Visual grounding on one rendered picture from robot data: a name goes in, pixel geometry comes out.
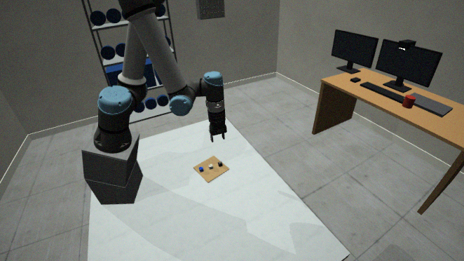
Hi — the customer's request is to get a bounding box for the tan mat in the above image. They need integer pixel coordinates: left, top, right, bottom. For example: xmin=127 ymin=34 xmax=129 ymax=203
xmin=193 ymin=156 xmax=229 ymax=183

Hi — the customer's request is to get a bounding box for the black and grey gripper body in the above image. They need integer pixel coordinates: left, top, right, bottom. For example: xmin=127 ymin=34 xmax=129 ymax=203
xmin=205 ymin=99 xmax=227 ymax=135

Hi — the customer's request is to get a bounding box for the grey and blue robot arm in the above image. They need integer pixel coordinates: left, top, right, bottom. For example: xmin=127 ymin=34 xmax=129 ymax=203
xmin=93 ymin=0 xmax=224 ymax=154

